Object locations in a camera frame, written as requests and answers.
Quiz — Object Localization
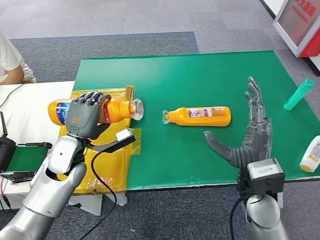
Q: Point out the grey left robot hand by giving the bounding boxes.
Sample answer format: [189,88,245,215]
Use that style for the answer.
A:
[65,91,112,140]

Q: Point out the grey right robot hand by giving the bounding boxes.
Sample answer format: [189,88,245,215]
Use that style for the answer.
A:
[203,76,273,170]

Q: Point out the orange bottle with clear cap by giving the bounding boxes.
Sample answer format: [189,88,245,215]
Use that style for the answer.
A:
[47,97,145,127]
[162,106,232,128]

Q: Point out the teal green bottle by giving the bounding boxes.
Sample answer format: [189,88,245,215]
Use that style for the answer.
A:
[284,78,315,112]

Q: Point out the white bottle with yellow cap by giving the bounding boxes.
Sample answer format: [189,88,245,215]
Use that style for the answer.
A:
[299,135,320,174]

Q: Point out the yellow taped cardboard box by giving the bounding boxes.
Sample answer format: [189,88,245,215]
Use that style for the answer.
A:
[56,85,142,195]

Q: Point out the white table foot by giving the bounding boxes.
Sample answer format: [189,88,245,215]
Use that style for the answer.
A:
[68,193,128,217]

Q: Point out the small green belt conveyor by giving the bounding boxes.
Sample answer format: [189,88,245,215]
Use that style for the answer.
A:
[0,142,53,185]

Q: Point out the black device with antenna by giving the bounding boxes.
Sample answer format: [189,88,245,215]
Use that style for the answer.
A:
[0,111,17,173]

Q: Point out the green table mat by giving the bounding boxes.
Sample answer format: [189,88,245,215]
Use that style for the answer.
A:
[72,50,320,192]

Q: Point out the red and white sign stand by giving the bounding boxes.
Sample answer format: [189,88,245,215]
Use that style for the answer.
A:
[272,0,320,59]

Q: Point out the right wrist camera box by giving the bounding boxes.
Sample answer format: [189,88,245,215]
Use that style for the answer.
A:
[246,157,286,197]

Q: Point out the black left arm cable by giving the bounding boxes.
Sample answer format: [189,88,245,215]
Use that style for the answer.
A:
[79,150,118,240]

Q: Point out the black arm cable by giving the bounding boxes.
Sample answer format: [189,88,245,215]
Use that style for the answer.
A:
[79,150,118,240]
[229,196,248,240]

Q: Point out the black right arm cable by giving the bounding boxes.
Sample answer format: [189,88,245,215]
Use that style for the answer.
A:
[229,196,248,240]

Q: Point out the thin black table cable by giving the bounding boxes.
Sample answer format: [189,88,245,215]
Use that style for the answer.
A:
[0,83,25,110]

